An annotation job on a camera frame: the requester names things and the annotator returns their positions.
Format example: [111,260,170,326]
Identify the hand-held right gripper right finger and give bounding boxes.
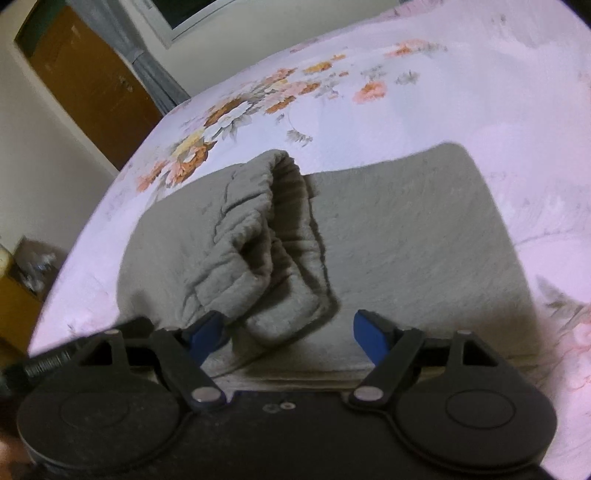
[347,310,499,409]

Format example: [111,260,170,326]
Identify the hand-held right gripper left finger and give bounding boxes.
[81,311,229,411]

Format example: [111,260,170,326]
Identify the grey pants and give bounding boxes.
[115,142,543,384]

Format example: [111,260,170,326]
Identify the wooden shelf unit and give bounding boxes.
[0,235,70,356]

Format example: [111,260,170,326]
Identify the crumpled plastic bags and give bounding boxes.
[16,251,58,291]

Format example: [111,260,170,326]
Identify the pink floral bedspread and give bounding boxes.
[28,0,591,480]

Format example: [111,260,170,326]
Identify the grey curtain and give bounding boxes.
[69,0,192,116]

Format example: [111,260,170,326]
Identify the brown wooden door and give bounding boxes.
[16,4,162,171]

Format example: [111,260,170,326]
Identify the white framed window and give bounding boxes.
[131,0,241,47]

